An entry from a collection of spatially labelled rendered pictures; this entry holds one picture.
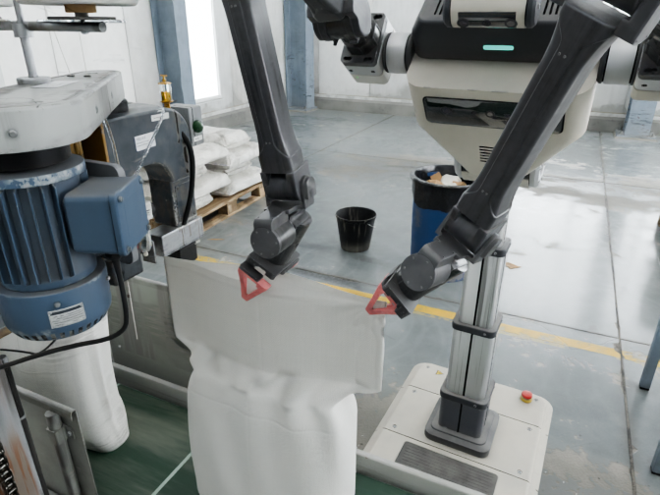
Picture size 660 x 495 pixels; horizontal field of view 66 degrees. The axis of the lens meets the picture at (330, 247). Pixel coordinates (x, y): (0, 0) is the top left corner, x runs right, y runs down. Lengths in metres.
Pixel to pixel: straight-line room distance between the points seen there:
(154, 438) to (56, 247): 1.00
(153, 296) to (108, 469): 0.52
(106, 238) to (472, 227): 0.52
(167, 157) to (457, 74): 0.65
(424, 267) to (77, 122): 0.51
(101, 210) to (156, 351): 1.21
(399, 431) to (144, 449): 0.80
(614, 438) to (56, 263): 2.13
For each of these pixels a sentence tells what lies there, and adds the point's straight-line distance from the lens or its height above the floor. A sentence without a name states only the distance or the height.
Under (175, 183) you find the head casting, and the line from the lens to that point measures 1.22.
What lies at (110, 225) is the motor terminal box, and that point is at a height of 1.26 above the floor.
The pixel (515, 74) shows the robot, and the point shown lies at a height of 1.41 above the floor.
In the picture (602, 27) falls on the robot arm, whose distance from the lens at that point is 0.63.
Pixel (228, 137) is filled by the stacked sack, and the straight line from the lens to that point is 4.48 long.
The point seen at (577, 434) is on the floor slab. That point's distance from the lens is 2.38.
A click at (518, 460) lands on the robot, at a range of 1.82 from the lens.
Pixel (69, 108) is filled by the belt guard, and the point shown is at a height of 1.41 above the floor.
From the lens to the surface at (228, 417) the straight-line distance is 1.17.
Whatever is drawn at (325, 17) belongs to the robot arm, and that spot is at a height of 1.52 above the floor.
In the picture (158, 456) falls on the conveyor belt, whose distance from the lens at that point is 1.63.
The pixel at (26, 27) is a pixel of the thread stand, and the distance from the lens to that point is 0.98.
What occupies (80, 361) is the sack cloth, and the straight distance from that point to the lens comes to 1.51.
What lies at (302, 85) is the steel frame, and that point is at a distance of 9.71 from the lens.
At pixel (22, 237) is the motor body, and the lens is 0.78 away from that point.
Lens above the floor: 1.51
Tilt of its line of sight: 24 degrees down
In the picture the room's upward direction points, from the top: straight up
